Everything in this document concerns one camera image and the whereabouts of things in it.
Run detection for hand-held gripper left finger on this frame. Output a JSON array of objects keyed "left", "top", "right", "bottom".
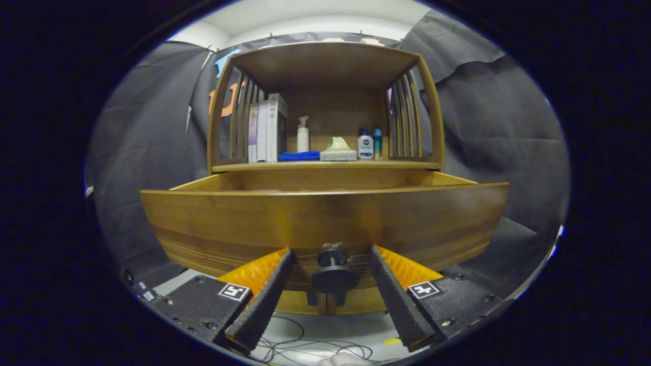
[{"left": 149, "top": 248, "right": 296, "bottom": 355}]

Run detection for thin black floor cables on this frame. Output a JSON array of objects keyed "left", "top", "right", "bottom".
[{"left": 254, "top": 315, "right": 377, "bottom": 364}]

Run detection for white pump bottle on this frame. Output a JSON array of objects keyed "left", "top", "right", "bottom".
[{"left": 297, "top": 116, "right": 310, "bottom": 153}]

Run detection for pale green translucent container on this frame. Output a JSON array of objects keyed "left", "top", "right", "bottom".
[{"left": 320, "top": 136, "right": 358, "bottom": 162}]

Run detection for wooden cabinet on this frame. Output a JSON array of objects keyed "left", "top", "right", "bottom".
[{"left": 207, "top": 42, "right": 446, "bottom": 316}]

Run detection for wooden drawer with black knob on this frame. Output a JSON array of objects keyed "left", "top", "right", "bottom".
[{"left": 140, "top": 169, "right": 510, "bottom": 306}]

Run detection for white lotion bottle blue cap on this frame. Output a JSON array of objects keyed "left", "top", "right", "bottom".
[{"left": 357, "top": 128, "right": 374, "bottom": 160}]

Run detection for purple spine book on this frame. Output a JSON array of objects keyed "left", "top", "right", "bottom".
[{"left": 248, "top": 103, "right": 259, "bottom": 163}]

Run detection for wooden cabinet door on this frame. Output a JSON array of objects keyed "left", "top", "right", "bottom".
[
  {"left": 277, "top": 291, "right": 326, "bottom": 316},
  {"left": 325, "top": 292, "right": 388, "bottom": 315}
]

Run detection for blue folded cloth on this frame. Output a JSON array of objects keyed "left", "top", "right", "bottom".
[{"left": 278, "top": 150, "right": 321, "bottom": 162}]

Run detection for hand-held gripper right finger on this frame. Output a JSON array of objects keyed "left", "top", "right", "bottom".
[{"left": 369, "top": 246, "right": 509, "bottom": 352}]

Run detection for wooden countertop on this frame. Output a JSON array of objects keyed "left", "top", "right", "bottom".
[{"left": 212, "top": 160, "right": 441, "bottom": 172}]

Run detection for grey portrait cover book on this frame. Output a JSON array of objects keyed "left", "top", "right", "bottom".
[{"left": 265, "top": 93, "right": 288, "bottom": 162}]

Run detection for white book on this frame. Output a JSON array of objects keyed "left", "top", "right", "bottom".
[{"left": 256, "top": 100, "right": 269, "bottom": 162}]

